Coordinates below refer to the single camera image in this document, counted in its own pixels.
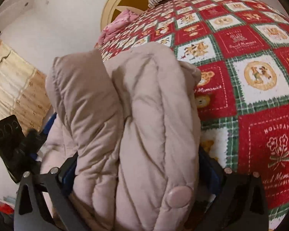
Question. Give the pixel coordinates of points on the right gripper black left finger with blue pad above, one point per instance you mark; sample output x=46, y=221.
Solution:
x=43, y=203

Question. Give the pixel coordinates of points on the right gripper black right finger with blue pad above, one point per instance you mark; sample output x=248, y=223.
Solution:
x=226, y=200

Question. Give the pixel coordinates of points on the beige puffer jacket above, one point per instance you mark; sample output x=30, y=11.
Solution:
x=133, y=122

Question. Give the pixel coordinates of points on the beige side window curtain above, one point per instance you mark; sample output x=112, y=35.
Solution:
x=22, y=90

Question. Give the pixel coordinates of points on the red teddy bear patchwork bedspread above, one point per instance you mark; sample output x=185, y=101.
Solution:
x=242, y=49

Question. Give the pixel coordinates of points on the pink floral pillow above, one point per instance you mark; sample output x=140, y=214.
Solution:
x=115, y=27

